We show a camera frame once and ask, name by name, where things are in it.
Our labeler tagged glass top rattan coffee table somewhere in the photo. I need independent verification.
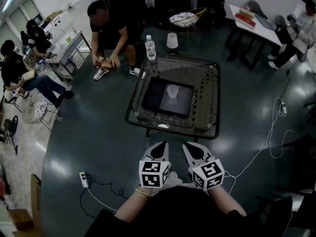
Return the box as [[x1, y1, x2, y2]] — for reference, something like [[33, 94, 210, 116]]
[[124, 54, 221, 143]]

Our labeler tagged grey chair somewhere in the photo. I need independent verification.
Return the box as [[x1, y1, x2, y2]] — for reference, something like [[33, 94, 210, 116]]
[[244, 0, 269, 19], [274, 14, 293, 44]]

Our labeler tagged white cabinet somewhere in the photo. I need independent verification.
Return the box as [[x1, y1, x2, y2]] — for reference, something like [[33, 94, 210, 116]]
[[41, 8, 82, 38]]

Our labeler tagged person's left forearm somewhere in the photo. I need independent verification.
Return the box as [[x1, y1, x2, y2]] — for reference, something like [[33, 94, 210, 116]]
[[114, 186, 151, 223]]

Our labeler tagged tan box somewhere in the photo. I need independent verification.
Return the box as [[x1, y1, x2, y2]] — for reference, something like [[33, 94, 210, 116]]
[[238, 8, 255, 19]]

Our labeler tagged white bucket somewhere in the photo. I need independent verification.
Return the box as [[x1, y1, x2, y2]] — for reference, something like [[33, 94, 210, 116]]
[[166, 32, 179, 55]]

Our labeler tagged white cable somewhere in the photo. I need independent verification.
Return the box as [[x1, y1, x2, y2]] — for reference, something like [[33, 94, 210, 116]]
[[223, 97, 301, 195]]

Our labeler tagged black tray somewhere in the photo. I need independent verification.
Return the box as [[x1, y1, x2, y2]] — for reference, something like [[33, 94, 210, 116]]
[[158, 81, 195, 119]]

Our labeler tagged cardboard box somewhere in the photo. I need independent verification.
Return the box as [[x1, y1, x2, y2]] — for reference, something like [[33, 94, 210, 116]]
[[7, 207, 34, 232]]

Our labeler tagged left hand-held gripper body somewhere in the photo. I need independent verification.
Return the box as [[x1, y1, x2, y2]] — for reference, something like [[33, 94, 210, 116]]
[[138, 142, 171, 189]]

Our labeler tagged person's black shirt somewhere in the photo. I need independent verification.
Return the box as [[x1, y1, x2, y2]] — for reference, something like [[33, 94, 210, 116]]
[[83, 185, 267, 237]]

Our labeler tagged person's left white shoe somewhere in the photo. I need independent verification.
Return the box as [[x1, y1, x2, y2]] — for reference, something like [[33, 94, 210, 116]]
[[167, 171, 183, 187]]

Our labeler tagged wooden board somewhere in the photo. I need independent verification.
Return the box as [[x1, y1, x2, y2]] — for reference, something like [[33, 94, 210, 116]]
[[30, 173, 42, 237]]

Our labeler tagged gold chair with patterned cushion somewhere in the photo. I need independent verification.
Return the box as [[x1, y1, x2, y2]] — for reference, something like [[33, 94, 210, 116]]
[[169, 7, 207, 44]]

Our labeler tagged black flat box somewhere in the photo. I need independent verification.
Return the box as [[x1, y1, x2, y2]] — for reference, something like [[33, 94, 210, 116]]
[[141, 77, 166, 110]]

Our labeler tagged white table with black legs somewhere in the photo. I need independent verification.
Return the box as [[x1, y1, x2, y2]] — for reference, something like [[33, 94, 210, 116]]
[[225, 3, 282, 70]]

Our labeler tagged wire chair with patterned cushion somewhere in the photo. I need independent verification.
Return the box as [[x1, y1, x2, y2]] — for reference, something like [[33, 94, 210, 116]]
[[21, 100, 62, 130]]

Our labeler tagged white power strip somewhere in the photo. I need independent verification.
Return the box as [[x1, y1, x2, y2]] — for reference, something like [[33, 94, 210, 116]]
[[278, 100, 288, 116], [79, 171, 89, 188]]

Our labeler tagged clear plastic cup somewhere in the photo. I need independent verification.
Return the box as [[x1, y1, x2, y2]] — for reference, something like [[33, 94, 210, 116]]
[[166, 84, 179, 100]]

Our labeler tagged white metal table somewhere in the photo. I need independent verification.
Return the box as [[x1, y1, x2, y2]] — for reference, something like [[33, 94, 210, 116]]
[[44, 30, 92, 81]]

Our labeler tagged black cabinet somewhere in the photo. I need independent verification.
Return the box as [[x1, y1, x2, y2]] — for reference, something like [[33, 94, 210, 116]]
[[102, 0, 149, 29], [152, 0, 193, 29]]

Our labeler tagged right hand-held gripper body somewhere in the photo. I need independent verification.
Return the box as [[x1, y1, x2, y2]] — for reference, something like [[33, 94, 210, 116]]
[[186, 143, 225, 191]]

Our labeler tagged gold bracelet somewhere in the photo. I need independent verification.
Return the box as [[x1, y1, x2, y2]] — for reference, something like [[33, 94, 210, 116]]
[[134, 188, 151, 198]]

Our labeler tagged black chair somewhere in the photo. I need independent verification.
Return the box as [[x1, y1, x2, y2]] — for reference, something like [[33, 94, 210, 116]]
[[255, 195, 294, 237]]

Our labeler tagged clear water bottle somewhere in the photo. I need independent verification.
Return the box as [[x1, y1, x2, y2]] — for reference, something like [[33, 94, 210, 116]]
[[144, 35, 157, 61]]

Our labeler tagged person's right forearm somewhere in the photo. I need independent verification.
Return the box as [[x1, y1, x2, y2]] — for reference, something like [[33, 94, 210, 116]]
[[207, 185, 247, 217]]

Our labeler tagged dark red book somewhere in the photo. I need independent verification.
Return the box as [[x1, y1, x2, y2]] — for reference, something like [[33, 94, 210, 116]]
[[95, 58, 118, 72]]

